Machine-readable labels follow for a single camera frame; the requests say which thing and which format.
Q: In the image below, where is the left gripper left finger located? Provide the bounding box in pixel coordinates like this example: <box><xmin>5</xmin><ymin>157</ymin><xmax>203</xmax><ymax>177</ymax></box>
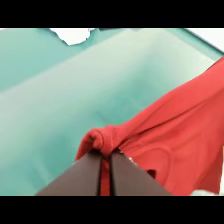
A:
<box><xmin>35</xmin><ymin>151</ymin><xmax>103</xmax><ymax>197</ymax></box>

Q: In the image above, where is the red T-shirt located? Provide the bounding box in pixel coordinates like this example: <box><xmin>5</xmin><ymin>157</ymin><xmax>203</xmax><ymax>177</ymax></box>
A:
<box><xmin>75</xmin><ymin>56</ymin><xmax>224</xmax><ymax>197</ymax></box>

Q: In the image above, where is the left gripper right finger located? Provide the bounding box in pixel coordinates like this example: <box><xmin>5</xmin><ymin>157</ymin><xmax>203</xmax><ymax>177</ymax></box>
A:
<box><xmin>109</xmin><ymin>150</ymin><xmax>173</xmax><ymax>197</ymax></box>

